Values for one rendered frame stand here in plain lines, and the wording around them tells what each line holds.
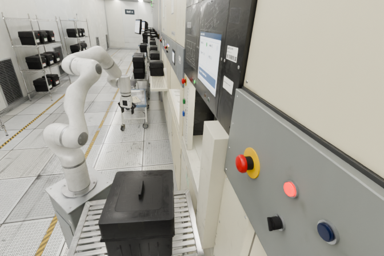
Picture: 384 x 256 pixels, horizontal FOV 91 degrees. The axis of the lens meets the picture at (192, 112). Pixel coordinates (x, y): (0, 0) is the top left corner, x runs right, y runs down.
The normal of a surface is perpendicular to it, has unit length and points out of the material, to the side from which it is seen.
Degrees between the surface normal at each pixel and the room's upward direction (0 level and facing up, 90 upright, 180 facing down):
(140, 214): 0
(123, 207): 0
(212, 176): 90
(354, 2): 90
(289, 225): 90
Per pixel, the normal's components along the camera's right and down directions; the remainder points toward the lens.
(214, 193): 0.20, 0.41
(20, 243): 0.05, -0.91
